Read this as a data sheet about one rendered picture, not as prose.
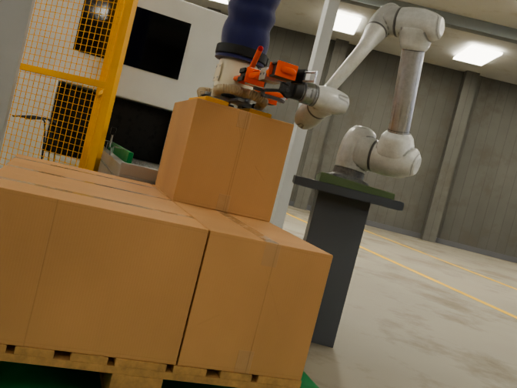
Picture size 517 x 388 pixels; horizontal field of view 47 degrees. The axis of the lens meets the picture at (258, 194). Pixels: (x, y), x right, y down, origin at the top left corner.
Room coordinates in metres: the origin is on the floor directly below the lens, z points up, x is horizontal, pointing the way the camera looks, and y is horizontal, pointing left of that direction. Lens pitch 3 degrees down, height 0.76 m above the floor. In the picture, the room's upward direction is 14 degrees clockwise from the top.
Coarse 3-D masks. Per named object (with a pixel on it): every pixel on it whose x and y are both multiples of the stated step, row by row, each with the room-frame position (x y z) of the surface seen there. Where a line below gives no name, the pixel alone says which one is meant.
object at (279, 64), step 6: (270, 66) 2.03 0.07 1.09; (276, 66) 1.96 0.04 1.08; (288, 66) 1.97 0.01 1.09; (294, 66) 1.97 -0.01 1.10; (270, 72) 2.03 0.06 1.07; (276, 72) 1.95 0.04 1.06; (282, 72) 1.96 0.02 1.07; (276, 78) 2.02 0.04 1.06; (282, 78) 1.98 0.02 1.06; (288, 78) 1.97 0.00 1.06; (294, 78) 1.98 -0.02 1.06
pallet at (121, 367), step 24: (0, 360) 1.49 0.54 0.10; (24, 360) 1.51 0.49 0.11; (48, 360) 1.53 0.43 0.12; (72, 360) 1.55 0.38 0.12; (96, 360) 1.57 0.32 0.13; (120, 360) 1.59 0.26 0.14; (120, 384) 1.60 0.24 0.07; (144, 384) 1.62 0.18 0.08; (216, 384) 1.69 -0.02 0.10; (240, 384) 1.71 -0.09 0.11; (264, 384) 1.74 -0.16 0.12; (288, 384) 1.77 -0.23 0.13
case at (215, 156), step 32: (192, 128) 2.22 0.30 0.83; (224, 128) 2.26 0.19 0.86; (256, 128) 2.29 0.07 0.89; (288, 128) 2.33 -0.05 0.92; (192, 160) 2.23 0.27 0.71; (224, 160) 2.27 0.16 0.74; (256, 160) 2.30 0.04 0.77; (192, 192) 2.24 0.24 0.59; (224, 192) 2.28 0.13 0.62; (256, 192) 2.31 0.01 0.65
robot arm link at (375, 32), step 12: (372, 24) 2.63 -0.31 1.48; (372, 36) 2.60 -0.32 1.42; (384, 36) 2.64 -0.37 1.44; (360, 48) 2.58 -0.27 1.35; (372, 48) 2.61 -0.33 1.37; (348, 60) 2.59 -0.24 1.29; (360, 60) 2.58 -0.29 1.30; (336, 72) 2.60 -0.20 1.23; (348, 72) 2.59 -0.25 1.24; (336, 84) 2.60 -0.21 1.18; (300, 108) 2.53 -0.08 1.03; (300, 120) 2.54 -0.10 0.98; (312, 120) 2.50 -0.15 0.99
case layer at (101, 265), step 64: (0, 192) 1.47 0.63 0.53; (64, 192) 1.66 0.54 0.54; (128, 192) 2.10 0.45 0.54; (0, 256) 1.48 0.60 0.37; (64, 256) 1.53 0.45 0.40; (128, 256) 1.58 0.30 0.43; (192, 256) 1.64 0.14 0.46; (256, 256) 1.70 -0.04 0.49; (320, 256) 1.77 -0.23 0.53; (0, 320) 1.49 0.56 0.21; (64, 320) 1.54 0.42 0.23; (128, 320) 1.59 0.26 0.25; (192, 320) 1.65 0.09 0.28; (256, 320) 1.72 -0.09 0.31
